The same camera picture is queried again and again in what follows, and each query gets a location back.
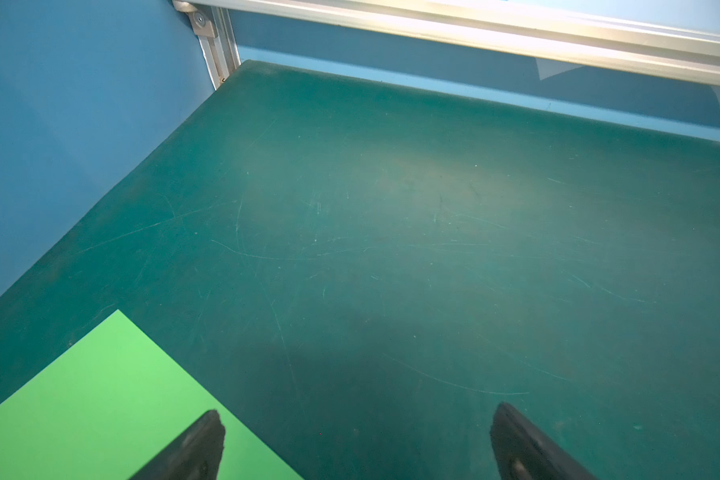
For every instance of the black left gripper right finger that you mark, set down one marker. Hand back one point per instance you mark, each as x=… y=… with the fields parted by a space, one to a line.
x=523 y=451

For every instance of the green square paper sheet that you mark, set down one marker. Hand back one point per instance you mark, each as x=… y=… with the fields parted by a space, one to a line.
x=108 y=405

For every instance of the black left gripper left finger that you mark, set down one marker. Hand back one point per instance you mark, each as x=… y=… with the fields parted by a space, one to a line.
x=195 y=454

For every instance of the aluminium left frame post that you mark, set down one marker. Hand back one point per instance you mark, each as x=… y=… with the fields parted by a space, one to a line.
x=213 y=29

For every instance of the aluminium back frame rail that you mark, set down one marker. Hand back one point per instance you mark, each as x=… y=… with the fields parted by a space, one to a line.
x=520 y=29

